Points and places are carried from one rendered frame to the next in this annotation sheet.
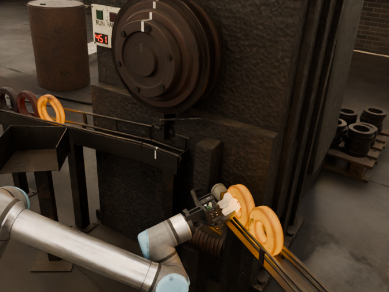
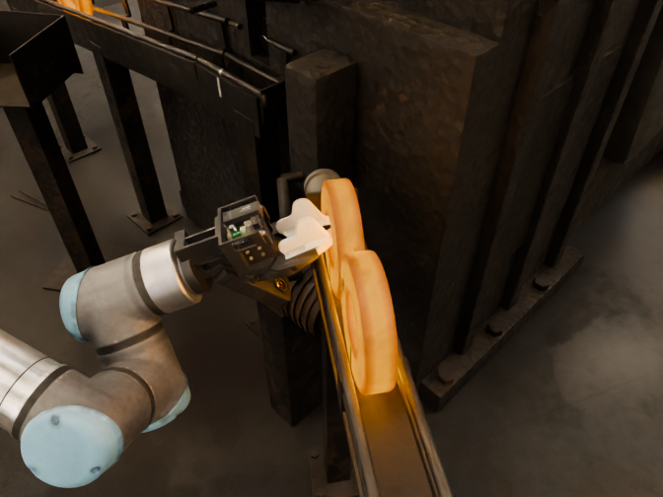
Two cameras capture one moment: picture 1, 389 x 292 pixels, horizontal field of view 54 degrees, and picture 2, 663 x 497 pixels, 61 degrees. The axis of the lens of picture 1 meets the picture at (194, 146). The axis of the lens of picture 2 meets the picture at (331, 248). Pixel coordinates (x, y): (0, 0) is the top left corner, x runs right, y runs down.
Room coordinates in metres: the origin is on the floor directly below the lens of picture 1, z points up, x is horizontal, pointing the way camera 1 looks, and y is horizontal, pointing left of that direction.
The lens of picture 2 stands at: (0.55, -0.30, 1.21)
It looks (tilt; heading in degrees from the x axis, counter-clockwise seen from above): 44 degrees down; 16
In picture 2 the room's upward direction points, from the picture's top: straight up
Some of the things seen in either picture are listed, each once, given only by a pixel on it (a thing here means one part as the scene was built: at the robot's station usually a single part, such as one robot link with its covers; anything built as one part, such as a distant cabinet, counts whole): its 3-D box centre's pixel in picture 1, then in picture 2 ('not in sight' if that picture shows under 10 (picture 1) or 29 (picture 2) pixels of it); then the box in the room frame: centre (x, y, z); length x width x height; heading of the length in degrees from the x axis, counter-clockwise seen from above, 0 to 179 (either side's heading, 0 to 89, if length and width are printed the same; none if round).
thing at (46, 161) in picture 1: (43, 202); (42, 169); (1.48, 0.72, 0.36); 0.26 x 0.20 x 0.72; 95
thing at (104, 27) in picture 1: (114, 28); not in sight; (1.74, 0.39, 1.15); 0.26 x 0.02 x 0.18; 60
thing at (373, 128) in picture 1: (312, 118); not in sight; (3.08, -1.01, 0.22); 1.20 x 0.81 x 0.44; 58
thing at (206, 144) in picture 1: (207, 167); (323, 125); (1.37, -0.06, 0.68); 0.11 x 0.08 x 0.24; 150
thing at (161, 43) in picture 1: (146, 59); not in sight; (1.39, 0.20, 1.11); 0.28 x 0.06 x 0.28; 60
